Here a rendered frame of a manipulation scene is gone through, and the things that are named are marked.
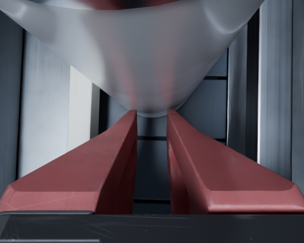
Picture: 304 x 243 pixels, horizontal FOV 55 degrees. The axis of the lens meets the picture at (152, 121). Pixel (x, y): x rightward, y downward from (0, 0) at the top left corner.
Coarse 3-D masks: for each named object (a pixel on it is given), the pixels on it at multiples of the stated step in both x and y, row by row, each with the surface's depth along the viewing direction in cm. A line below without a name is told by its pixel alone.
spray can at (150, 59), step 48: (0, 0) 3; (48, 0) 2; (96, 0) 2; (144, 0) 2; (192, 0) 2; (240, 0) 3; (96, 48) 4; (144, 48) 4; (192, 48) 4; (144, 96) 8
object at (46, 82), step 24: (24, 48) 24; (48, 48) 23; (24, 72) 23; (48, 72) 23; (24, 96) 23; (48, 96) 23; (24, 120) 23; (48, 120) 23; (24, 144) 23; (48, 144) 23; (24, 168) 23
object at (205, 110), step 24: (216, 72) 18; (192, 96) 18; (216, 96) 18; (144, 120) 18; (192, 120) 18; (216, 120) 18; (144, 144) 18; (144, 168) 18; (144, 192) 18; (168, 192) 18
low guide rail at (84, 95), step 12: (72, 72) 15; (72, 84) 15; (84, 84) 15; (72, 96) 15; (84, 96) 15; (96, 96) 16; (72, 108) 15; (84, 108) 15; (96, 108) 16; (72, 120) 15; (84, 120) 15; (96, 120) 16; (72, 132) 15; (84, 132) 15; (96, 132) 16; (72, 144) 15
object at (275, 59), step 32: (288, 0) 10; (256, 32) 10; (288, 32) 10; (256, 64) 10; (288, 64) 10; (256, 96) 10; (288, 96) 10; (256, 128) 10; (288, 128) 10; (256, 160) 10; (288, 160) 10
